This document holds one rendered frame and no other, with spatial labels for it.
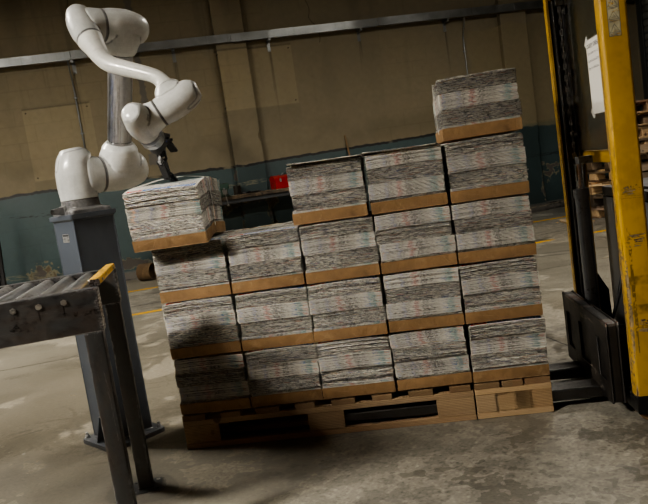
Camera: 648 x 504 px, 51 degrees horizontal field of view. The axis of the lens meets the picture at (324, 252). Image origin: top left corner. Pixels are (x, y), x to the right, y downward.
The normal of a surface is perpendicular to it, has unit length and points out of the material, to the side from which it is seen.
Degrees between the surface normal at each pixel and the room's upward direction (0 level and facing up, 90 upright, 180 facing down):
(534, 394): 90
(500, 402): 90
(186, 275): 90
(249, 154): 90
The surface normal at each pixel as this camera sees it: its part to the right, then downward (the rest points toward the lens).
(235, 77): 0.20, 0.08
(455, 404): -0.10, 0.13
